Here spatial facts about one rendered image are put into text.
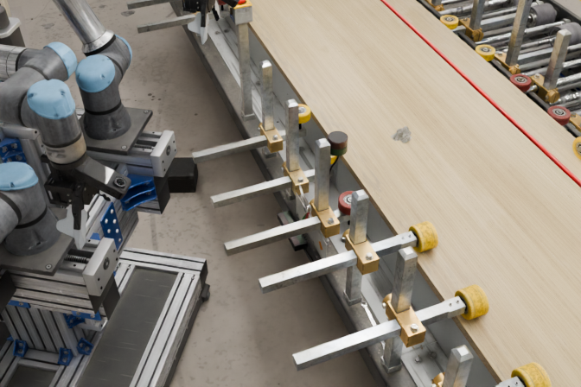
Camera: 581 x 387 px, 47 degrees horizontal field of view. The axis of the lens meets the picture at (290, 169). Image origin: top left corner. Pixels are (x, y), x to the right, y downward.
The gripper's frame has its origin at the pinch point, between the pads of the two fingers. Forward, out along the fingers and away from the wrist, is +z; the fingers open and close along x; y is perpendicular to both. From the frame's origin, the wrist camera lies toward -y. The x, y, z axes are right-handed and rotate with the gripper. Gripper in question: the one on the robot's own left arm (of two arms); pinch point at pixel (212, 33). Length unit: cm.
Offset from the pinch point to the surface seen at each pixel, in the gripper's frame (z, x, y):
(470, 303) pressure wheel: 34, 62, -84
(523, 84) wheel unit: 41, -53, -104
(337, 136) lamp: 18, 21, -43
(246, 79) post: 42, -38, 2
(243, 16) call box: 13.9, -36.7, 0.8
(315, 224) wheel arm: 46, 31, -38
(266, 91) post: 31.0, -16.2, -12.1
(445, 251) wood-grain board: 42, 38, -78
